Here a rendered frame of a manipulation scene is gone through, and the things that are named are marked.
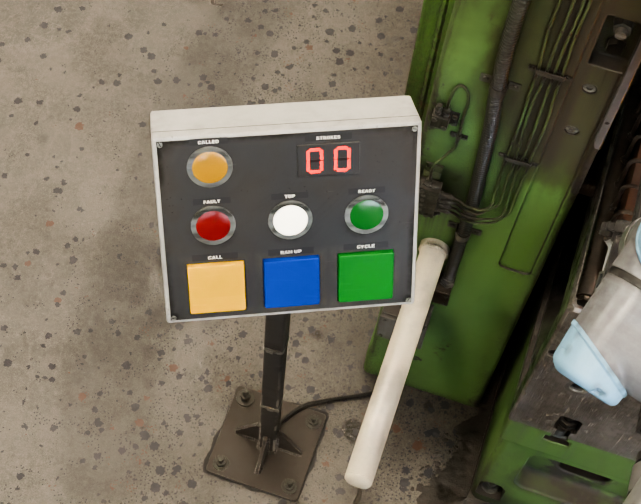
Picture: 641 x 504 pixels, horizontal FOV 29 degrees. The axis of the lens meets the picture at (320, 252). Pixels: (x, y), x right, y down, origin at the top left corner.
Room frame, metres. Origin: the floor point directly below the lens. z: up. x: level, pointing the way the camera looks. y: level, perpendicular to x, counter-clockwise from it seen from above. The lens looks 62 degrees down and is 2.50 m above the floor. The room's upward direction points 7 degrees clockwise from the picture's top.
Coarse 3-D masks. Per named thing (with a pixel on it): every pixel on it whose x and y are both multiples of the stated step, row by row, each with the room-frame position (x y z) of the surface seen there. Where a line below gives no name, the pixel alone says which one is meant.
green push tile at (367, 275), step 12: (348, 252) 0.80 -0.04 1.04; (360, 252) 0.80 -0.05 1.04; (372, 252) 0.80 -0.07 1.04; (384, 252) 0.80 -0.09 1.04; (348, 264) 0.78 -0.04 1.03; (360, 264) 0.79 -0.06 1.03; (372, 264) 0.79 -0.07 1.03; (384, 264) 0.79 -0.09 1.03; (348, 276) 0.78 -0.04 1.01; (360, 276) 0.78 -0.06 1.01; (372, 276) 0.78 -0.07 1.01; (384, 276) 0.78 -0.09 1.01; (348, 288) 0.77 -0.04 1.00; (360, 288) 0.77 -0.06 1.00; (372, 288) 0.77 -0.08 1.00; (384, 288) 0.77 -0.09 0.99; (348, 300) 0.76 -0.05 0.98; (360, 300) 0.76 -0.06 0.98
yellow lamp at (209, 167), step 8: (208, 152) 0.84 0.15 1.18; (200, 160) 0.83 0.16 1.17; (208, 160) 0.83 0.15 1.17; (216, 160) 0.83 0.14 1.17; (224, 160) 0.83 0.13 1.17; (192, 168) 0.82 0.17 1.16; (200, 168) 0.82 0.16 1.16; (208, 168) 0.82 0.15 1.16; (216, 168) 0.83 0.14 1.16; (224, 168) 0.83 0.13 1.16; (200, 176) 0.82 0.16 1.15; (208, 176) 0.82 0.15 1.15; (216, 176) 0.82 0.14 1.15
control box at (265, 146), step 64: (192, 128) 0.86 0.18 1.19; (256, 128) 0.87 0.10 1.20; (320, 128) 0.88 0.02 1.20; (384, 128) 0.90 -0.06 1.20; (192, 192) 0.80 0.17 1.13; (256, 192) 0.82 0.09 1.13; (320, 192) 0.84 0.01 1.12; (384, 192) 0.85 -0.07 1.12; (192, 256) 0.76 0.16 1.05; (256, 256) 0.77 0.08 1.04; (320, 256) 0.79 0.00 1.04; (192, 320) 0.71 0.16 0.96
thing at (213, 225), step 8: (200, 216) 0.79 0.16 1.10; (208, 216) 0.79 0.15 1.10; (216, 216) 0.79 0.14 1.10; (224, 216) 0.79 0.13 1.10; (200, 224) 0.78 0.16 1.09; (208, 224) 0.78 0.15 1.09; (216, 224) 0.78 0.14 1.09; (224, 224) 0.79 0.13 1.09; (200, 232) 0.78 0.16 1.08; (208, 232) 0.78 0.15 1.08; (216, 232) 0.78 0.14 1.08; (224, 232) 0.78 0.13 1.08
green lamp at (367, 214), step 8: (368, 200) 0.84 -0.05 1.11; (352, 208) 0.83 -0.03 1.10; (360, 208) 0.83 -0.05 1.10; (368, 208) 0.83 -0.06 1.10; (376, 208) 0.84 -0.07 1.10; (352, 216) 0.82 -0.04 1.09; (360, 216) 0.83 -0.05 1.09; (368, 216) 0.83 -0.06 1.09; (376, 216) 0.83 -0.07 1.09; (360, 224) 0.82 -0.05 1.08; (368, 224) 0.82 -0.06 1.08; (376, 224) 0.82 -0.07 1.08
